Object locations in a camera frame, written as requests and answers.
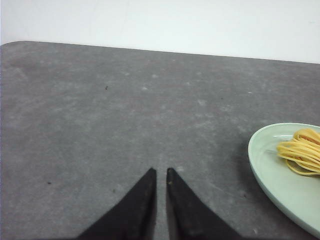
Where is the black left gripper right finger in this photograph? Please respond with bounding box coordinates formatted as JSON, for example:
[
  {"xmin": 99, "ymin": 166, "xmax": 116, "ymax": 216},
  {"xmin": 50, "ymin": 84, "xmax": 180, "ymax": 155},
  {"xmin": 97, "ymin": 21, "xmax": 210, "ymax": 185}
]
[{"xmin": 166, "ymin": 168, "xmax": 242, "ymax": 240}]

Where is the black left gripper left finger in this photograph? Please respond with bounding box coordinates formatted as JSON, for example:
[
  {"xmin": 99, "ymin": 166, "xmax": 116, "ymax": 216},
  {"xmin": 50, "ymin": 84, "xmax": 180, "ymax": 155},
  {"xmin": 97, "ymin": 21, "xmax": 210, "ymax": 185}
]
[{"xmin": 77, "ymin": 168, "xmax": 157, "ymax": 240}]

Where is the yellow vermicelli bundle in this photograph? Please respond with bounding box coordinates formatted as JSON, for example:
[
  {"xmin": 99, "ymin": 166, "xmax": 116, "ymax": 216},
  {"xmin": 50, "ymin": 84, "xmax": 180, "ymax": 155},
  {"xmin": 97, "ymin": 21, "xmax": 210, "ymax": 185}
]
[{"xmin": 276, "ymin": 128, "xmax": 320, "ymax": 176}]

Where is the dark grey table mat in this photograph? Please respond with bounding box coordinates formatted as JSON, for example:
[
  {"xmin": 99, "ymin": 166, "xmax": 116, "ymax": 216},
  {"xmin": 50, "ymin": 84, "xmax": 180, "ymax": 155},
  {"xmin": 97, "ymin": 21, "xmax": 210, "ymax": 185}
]
[{"xmin": 0, "ymin": 41, "xmax": 320, "ymax": 240}]

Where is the light green plate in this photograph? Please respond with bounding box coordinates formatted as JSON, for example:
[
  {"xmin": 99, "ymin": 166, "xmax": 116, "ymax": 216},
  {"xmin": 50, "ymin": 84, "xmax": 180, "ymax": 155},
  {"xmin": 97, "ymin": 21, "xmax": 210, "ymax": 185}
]
[{"xmin": 248, "ymin": 122, "xmax": 320, "ymax": 238}]

